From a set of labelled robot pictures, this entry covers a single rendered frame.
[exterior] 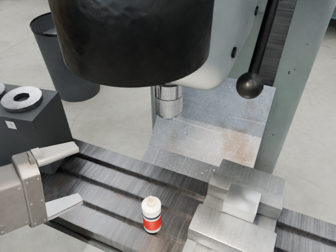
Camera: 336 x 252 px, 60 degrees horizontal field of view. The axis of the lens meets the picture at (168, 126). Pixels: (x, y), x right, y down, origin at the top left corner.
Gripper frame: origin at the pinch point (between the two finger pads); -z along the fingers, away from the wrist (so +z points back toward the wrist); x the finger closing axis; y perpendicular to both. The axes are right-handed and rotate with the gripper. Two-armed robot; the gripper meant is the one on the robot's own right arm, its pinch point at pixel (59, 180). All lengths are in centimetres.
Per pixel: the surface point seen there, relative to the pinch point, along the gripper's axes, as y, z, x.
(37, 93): 32.0, -6.4, 0.2
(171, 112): -5.1, -16.8, 10.1
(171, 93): -5.4, -16.0, 13.6
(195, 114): 18, -47, -9
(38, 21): 214, -59, -22
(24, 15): 411, -95, -55
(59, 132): 30.4, -9.9, -10.9
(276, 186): -13.8, -42.4, -11.0
